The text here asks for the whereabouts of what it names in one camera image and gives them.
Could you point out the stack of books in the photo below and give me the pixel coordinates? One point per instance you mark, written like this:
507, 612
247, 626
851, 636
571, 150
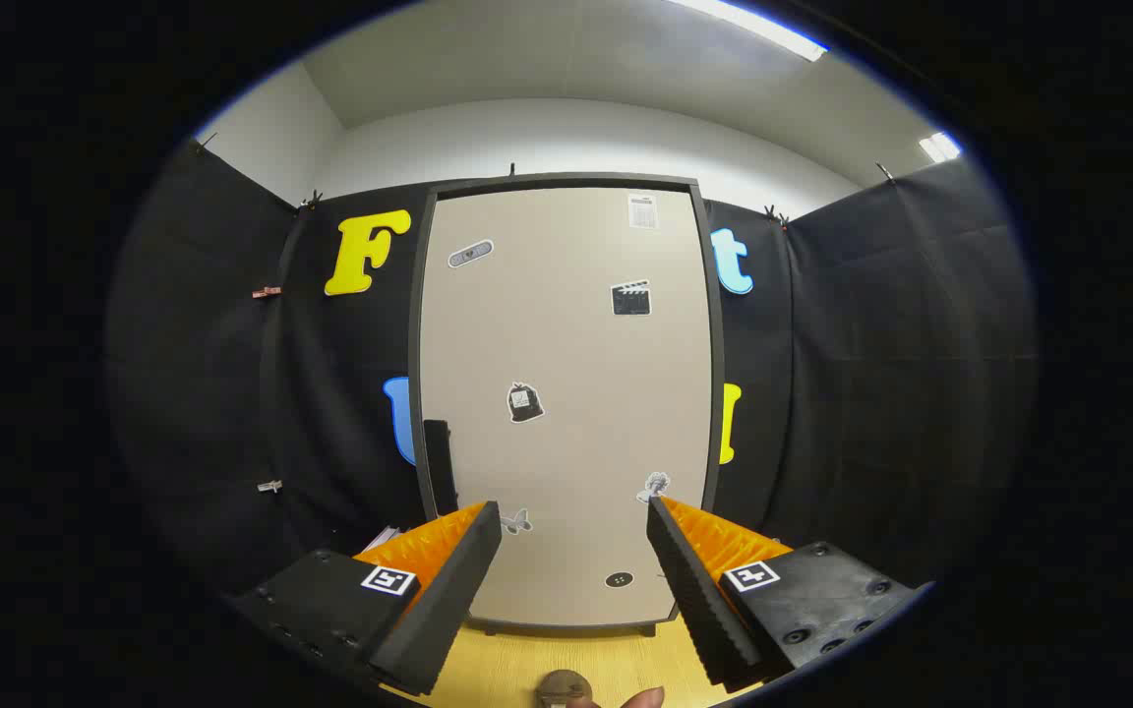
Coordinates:
380, 539

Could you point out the red clip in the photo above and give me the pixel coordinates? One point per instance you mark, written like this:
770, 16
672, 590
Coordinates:
267, 292

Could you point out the black backdrop cloth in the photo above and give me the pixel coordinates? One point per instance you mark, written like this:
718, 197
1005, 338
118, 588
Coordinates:
871, 393

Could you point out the small ceiling light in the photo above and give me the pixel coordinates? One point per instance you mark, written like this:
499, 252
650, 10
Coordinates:
939, 147

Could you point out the grey shoe cabinet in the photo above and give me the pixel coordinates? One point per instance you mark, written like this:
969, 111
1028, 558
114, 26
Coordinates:
717, 374

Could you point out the beige shoe cabinet door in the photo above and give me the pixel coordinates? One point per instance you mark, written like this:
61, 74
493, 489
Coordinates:
566, 344

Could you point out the silver clip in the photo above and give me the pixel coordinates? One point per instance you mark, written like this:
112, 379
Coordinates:
269, 486

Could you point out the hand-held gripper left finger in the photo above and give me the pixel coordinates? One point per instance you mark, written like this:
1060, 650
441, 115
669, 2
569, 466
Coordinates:
448, 600

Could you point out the long ceiling light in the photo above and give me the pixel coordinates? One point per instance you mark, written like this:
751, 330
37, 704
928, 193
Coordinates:
763, 29

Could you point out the black backdrop clip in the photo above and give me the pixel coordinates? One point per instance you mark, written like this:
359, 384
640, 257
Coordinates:
776, 215
884, 172
311, 201

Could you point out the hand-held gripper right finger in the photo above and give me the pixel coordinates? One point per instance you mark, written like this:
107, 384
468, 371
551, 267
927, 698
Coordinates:
704, 600

